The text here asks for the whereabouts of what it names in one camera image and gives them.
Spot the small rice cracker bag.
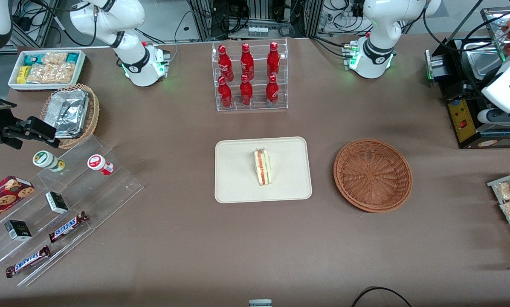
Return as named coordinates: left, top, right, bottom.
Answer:
left=42, top=51, right=68, bottom=65

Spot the black cable loop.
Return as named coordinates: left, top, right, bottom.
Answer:
left=351, top=287, right=413, bottom=307

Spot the red capped white bottle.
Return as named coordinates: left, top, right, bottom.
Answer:
left=87, top=154, right=114, bottom=176

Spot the white snack bin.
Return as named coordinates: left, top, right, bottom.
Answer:
left=8, top=49, right=87, bottom=91

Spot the round brown wicker basket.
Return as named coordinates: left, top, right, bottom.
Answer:
left=333, top=139, right=413, bottom=213

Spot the large rice cracker bag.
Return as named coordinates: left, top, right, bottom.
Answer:
left=27, top=63, right=75, bottom=84

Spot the aluminium frame rack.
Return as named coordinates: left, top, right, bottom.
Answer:
left=187, top=0, right=324, bottom=41

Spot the steel food pan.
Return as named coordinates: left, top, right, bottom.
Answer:
left=462, top=41, right=505, bottom=79

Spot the Snickers chocolate bar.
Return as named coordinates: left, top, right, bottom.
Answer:
left=48, top=211, right=89, bottom=243
left=6, top=246, right=51, bottom=278

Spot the silver foil container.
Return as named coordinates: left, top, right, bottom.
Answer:
left=52, top=90, right=90, bottom=138

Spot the triangular sandwich wedge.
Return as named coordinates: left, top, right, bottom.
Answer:
left=254, top=148, right=272, bottom=186

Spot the black hot food machine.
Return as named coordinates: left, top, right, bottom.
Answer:
left=426, top=6, right=510, bottom=150

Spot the small black box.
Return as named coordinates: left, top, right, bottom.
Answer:
left=4, top=220, right=32, bottom=241
left=45, top=191, right=69, bottom=214

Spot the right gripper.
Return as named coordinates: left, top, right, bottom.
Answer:
left=0, top=87, right=61, bottom=159

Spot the clear acrylic bottle rack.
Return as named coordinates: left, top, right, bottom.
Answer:
left=212, top=38, right=289, bottom=112

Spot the clear acrylic stepped shelf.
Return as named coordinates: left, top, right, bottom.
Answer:
left=0, top=136, right=145, bottom=287

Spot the red cola bottle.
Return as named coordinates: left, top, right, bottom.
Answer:
left=218, top=44, right=234, bottom=81
left=217, top=76, right=233, bottom=108
left=240, top=43, right=255, bottom=81
left=266, top=75, right=279, bottom=107
left=240, top=74, right=253, bottom=106
left=267, top=41, right=280, bottom=79

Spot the beige rectangular serving tray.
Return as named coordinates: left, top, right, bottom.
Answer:
left=214, top=136, right=313, bottom=204

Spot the oval light wicker basket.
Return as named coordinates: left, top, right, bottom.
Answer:
left=40, top=83, right=100, bottom=150

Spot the red cookie box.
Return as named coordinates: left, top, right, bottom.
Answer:
left=0, top=175, right=35, bottom=226

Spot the green capped white bottle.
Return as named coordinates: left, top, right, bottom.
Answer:
left=32, top=151, right=66, bottom=173

